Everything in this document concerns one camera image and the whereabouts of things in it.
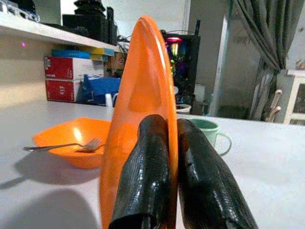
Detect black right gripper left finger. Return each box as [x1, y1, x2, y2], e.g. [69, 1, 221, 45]
[108, 114, 173, 229]

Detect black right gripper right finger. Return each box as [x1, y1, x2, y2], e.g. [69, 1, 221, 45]
[177, 118, 259, 229]

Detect orange plastic plate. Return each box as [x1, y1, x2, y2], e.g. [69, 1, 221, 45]
[99, 15, 179, 229]

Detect green ceramic mug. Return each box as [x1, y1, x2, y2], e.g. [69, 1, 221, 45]
[189, 118, 232, 157]

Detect white pot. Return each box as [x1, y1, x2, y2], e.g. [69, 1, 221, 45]
[176, 104, 192, 115]

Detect white cup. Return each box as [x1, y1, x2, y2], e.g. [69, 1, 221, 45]
[105, 93, 119, 108]

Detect orange plastic bowl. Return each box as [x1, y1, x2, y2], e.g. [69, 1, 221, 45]
[32, 117, 112, 169]

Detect blue bag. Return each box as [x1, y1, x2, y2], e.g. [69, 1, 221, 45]
[77, 74, 122, 105]

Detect silver metal fork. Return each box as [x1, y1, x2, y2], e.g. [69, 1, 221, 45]
[23, 137, 105, 153]

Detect black lit computer case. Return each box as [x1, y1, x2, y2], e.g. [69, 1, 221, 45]
[161, 30, 201, 115]

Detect red white cardboard box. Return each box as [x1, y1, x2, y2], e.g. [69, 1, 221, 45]
[45, 78, 83, 103]
[44, 56, 105, 81]

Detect yellow teal box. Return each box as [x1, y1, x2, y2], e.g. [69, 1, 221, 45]
[90, 47, 116, 62]

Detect flat blue box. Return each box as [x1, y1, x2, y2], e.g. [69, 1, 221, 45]
[51, 49, 92, 60]

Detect black speaker box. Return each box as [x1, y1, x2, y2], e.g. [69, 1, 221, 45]
[62, 14, 107, 42]

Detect grey curtain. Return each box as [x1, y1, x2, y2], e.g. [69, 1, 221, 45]
[234, 0, 305, 120]

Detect white shelf board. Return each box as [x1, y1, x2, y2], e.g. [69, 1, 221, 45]
[0, 14, 122, 52]

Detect black tiered ornament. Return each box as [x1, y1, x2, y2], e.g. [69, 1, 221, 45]
[73, 0, 107, 15]

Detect beige wooden handles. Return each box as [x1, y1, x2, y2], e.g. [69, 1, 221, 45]
[265, 89, 283, 122]

